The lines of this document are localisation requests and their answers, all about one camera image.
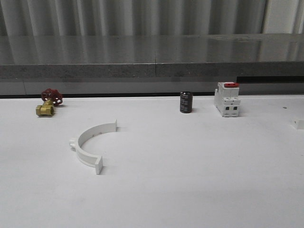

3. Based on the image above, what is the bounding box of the grey stone counter ledge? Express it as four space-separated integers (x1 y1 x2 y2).
0 34 304 97

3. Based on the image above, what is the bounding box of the white circuit breaker red switch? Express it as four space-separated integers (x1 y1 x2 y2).
214 82 240 117

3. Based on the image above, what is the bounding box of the black cylindrical capacitor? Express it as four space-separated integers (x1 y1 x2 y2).
180 91 193 114

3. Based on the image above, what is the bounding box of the white half pipe clamp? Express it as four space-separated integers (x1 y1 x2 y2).
69 120 117 175
291 119 304 130

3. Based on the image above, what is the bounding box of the brass valve red handwheel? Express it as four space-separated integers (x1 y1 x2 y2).
36 88 63 116

